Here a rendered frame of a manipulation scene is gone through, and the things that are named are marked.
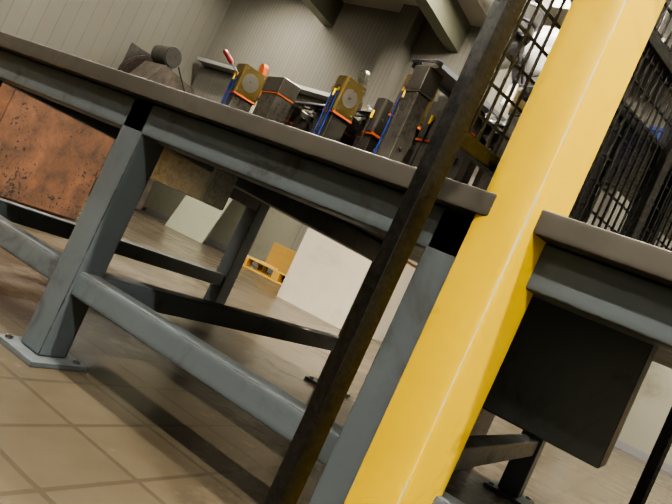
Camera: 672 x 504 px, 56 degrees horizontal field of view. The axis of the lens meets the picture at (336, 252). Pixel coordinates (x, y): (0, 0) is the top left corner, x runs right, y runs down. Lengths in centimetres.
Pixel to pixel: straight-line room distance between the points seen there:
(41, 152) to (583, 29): 306
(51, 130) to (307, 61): 757
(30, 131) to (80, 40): 723
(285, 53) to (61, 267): 979
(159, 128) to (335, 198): 52
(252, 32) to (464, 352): 1111
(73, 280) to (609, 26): 122
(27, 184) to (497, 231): 305
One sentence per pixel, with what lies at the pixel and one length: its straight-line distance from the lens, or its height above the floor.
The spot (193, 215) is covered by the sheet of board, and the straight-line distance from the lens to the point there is 988.
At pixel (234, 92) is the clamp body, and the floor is 94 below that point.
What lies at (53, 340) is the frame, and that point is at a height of 5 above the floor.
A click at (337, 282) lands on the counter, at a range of 599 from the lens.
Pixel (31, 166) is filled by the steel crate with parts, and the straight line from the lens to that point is 373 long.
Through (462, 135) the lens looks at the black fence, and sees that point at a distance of 101.
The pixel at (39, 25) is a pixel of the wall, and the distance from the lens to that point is 1049.
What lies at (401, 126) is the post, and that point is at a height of 84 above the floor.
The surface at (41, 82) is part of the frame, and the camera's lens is 196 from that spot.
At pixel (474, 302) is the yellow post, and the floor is 53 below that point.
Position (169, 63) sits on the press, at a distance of 1037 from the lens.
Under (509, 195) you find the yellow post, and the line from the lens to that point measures 103.
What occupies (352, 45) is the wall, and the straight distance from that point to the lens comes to 1060.
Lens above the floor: 48
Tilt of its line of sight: 1 degrees up
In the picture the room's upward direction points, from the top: 25 degrees clockwise
